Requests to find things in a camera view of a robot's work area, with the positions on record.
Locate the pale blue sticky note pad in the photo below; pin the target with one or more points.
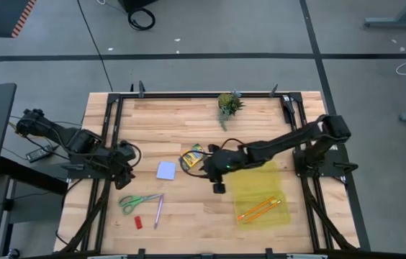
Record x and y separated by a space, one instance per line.
166 170

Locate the red eraser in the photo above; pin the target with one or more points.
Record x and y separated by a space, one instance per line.
138 222

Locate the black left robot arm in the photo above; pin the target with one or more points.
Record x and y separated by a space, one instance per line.
66 138

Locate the yellow green crayon box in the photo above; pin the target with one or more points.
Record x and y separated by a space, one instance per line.
193 156

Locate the black equipment base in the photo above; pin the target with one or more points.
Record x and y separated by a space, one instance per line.
134 3

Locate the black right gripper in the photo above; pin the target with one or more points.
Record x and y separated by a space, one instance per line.
222 162

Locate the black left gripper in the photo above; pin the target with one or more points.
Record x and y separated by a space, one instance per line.
122 162

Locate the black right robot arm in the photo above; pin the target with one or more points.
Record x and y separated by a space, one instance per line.
289 138

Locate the grey desk foot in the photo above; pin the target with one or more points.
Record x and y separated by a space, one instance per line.
397 22

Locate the black metal table frame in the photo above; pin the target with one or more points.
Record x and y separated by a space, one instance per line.
188 95

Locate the yellow transparent zip pouch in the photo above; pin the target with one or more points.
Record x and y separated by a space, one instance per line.
253 183

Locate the black table clamp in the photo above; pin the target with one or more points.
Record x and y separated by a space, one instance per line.
141 90
141 253
273 91
269 253

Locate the black power adapter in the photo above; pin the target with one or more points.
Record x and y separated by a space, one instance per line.
40 153

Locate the green potted succulent plant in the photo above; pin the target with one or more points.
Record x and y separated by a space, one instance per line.
229 103

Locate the purple pen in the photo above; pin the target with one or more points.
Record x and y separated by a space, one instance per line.
158 212

